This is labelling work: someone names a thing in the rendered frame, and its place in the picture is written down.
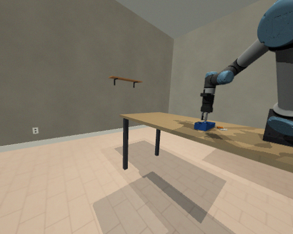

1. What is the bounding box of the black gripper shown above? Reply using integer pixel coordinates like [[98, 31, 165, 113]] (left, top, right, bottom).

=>
[[200, 88, 215, 121]]

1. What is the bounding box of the blue rack of bins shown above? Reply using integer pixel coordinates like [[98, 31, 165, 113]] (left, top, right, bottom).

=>
[[194, 121, 215, 131]]

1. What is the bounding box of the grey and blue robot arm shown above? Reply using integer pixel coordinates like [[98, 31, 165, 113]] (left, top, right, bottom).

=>
[[204, 0, 293, 137]]

